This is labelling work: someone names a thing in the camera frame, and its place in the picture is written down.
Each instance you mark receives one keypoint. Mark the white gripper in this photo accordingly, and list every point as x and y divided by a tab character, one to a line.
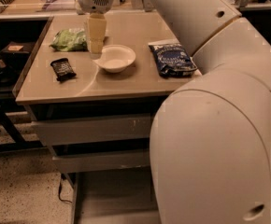
94	0

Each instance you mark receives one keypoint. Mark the black rxbar chocolate bar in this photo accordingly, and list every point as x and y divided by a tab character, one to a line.
62	69

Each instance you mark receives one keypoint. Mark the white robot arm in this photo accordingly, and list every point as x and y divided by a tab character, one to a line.
210	141

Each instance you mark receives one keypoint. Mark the grey drawer cabinet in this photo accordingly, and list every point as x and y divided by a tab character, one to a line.
93	92

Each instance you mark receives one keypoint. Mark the top grey drawer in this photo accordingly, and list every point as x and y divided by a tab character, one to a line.
93	129

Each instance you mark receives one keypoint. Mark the middle grey drawer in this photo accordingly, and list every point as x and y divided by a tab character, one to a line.
102	161

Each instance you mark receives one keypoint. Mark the open bottom grey drawer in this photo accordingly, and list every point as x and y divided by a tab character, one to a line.
124	196

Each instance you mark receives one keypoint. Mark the green chip bag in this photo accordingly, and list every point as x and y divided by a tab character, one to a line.
72	39

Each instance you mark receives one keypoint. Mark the white bowl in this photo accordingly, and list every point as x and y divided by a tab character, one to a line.
115	58

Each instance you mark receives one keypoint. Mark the blue chip bag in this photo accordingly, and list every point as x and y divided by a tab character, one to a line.
171	58

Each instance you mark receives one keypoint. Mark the black box under desk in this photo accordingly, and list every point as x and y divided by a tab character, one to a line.
17	51

